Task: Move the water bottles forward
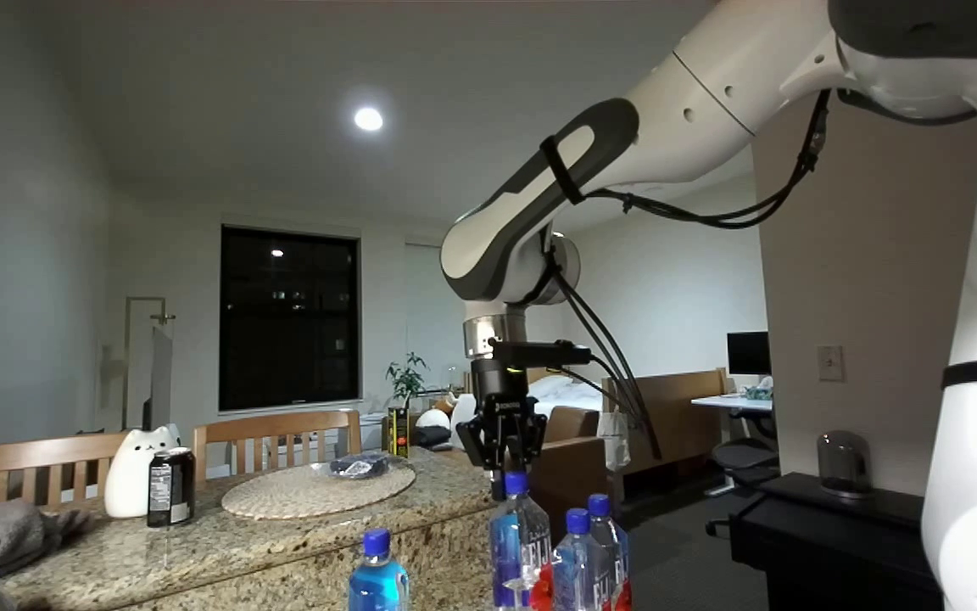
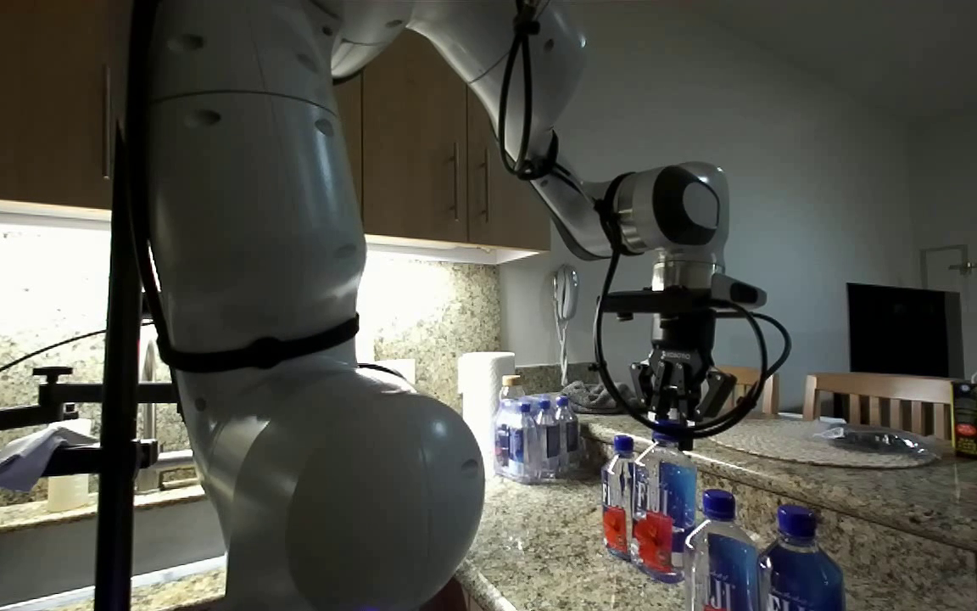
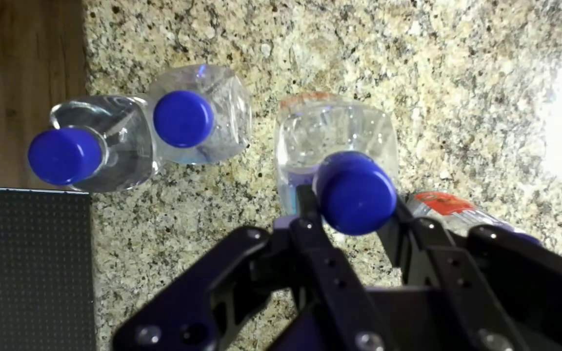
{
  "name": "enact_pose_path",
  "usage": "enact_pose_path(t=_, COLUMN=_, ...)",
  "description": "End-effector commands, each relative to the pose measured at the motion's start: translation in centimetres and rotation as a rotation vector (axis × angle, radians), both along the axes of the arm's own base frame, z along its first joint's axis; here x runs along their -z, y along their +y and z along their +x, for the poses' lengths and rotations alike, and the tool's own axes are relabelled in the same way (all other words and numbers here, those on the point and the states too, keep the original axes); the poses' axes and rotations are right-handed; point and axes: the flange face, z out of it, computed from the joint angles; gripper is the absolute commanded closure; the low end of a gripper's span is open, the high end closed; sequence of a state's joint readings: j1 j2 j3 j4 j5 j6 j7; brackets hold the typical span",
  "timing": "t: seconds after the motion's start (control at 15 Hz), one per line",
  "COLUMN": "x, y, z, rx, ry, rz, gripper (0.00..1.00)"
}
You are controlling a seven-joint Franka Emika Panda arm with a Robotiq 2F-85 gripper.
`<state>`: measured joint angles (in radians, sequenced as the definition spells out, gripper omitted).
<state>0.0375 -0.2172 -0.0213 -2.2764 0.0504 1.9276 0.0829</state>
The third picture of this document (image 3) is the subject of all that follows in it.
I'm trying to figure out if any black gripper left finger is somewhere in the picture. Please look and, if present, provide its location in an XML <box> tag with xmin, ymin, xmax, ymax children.
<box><xmin>111</xmin><ymin>183</ymin><xmax>386</xmax><ymax>351</ymax></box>

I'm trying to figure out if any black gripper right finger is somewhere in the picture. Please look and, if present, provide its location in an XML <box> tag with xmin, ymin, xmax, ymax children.
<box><xmin>376</xmin><ymin>198</ymin><xmax>562</xmax><ymax>351</ymax></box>

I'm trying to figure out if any blue-capped water bottle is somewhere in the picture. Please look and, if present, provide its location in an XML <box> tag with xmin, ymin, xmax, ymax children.
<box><xmin>273</xmin><ymin>93</ymin><xmax>402</xmax><ymax>237</ymax></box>
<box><xmin>142</xmin><ymin>62</ymin><xmax>255</xmax><ymax>165</ymax></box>
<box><xmin>25</xmin><ymin>93</ymin><xmax>160</xmax><ymax>194</ymax></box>
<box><xmin>403</xmin><ymin>188</ymin><xmax>542</xmax><ymax>245</ymax></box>

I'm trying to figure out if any dark grey mesh panel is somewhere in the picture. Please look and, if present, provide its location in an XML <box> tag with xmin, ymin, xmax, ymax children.
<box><xmin>0</xmin><ymin>185</ymin><xmax>97</xmax><ymax>351</ymax></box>

